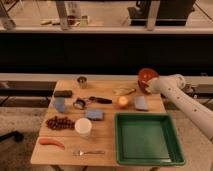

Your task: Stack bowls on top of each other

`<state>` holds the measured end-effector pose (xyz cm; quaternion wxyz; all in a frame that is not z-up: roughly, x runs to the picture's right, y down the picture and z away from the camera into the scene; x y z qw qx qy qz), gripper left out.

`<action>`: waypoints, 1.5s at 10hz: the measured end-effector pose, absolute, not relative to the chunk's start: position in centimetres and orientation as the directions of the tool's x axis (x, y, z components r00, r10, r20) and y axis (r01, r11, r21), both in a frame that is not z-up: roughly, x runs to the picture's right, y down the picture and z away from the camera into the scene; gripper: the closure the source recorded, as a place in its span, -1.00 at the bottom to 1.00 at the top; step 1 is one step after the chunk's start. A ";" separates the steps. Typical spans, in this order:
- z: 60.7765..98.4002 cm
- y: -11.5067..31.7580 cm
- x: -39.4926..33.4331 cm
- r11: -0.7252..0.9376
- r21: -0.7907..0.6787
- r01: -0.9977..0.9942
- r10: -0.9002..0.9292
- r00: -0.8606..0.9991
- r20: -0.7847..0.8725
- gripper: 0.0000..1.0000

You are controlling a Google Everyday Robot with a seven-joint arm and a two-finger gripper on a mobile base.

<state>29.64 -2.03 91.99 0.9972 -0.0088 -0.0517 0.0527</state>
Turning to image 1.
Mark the metal cup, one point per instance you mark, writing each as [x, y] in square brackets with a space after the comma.
[82, 82]

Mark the green plastic tray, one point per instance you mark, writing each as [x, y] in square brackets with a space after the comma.
[147, 140]

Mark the small metal tin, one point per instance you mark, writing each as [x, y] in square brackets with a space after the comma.
[79, 104]

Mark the blue sponge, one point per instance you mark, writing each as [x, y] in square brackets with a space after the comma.
[94, 114]

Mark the black handled tool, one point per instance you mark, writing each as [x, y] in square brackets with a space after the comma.
[100, 100]

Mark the blue plastic cup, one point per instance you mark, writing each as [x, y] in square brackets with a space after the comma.
[60, 105]

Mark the red bowl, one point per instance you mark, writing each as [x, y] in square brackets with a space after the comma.
[145, 75]

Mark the white paper cup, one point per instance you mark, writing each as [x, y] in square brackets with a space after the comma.
[83, 127]

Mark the yellow banana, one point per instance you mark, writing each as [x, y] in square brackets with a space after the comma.
[123, 91]

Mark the yellow apple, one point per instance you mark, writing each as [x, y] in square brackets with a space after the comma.
[122, 102]

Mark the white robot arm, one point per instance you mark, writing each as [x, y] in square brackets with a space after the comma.
[171, 87]

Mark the silver fork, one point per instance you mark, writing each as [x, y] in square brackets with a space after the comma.
[81, 153]

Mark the blue grey cloth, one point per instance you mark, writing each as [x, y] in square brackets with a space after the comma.
[140, 103]

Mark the bunch of red grapes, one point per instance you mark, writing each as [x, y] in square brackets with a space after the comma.
[60, 123]

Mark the orange carrot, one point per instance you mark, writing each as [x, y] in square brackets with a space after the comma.
[48, 141]

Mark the black rectangular block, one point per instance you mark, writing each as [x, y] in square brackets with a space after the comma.
[63, 93]

